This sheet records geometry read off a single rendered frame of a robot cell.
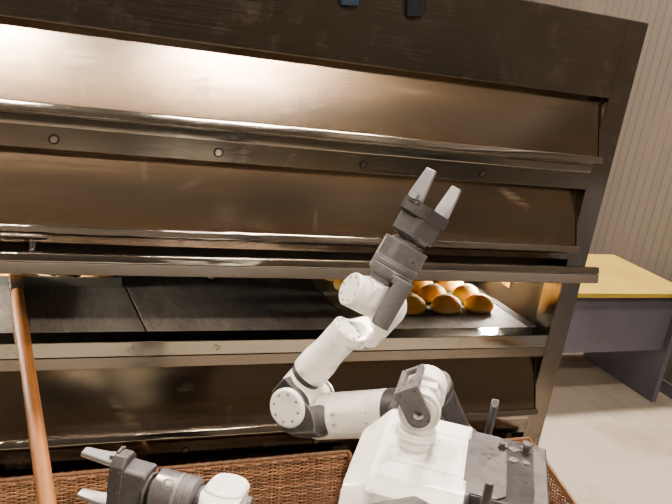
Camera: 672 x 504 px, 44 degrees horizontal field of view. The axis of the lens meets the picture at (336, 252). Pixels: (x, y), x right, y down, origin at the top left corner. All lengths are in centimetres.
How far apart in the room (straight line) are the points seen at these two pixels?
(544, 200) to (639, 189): 350
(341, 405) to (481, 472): 38
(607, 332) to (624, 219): 113
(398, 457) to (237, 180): 93
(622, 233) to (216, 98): 440
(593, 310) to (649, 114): 155
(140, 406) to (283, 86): 85
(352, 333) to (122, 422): 76
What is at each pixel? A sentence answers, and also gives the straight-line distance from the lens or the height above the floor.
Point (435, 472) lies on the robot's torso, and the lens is 128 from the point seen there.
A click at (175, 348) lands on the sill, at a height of 116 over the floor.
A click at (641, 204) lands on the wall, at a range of 589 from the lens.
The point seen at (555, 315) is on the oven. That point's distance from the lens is 258.
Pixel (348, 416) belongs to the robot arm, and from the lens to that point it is 158.
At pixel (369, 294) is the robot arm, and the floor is 153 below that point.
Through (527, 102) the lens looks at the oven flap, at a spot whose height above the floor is 185.
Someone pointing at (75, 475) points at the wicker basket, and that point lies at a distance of 218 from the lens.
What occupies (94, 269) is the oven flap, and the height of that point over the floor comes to 141.
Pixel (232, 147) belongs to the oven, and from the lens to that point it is 196.
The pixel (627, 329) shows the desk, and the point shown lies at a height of 47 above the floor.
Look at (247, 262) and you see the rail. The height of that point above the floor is 144.
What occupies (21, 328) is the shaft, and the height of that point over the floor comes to 121.
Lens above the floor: 203
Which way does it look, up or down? 17 degrees down
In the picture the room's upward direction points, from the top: 10 degrees clockwise
